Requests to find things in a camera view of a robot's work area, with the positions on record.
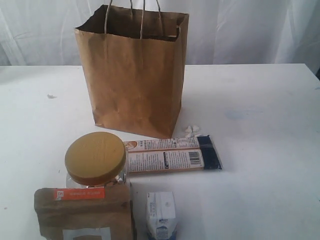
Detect brown paper shopping bag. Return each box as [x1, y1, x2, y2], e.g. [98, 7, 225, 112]
[74, 4, 189, 139]

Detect dark blue noodle package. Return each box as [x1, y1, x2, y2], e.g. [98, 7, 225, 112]
[124, 135, 223, 174]

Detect small white milk carton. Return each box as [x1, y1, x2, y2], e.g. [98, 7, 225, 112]
[146, 191, 178, 240]

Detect brown kraft pouch orange label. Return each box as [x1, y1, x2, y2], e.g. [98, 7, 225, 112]
[34, 185, 137, 240]

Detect white backdrop curtain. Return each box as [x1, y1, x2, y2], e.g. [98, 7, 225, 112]
[0, 0, 320, 72]

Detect clear nut jar gold lid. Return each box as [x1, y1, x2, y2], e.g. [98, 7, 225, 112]
[64, 131, 130, 189]

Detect white crumpled paper bits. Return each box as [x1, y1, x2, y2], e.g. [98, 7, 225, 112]
[184, 124, 202, 138]

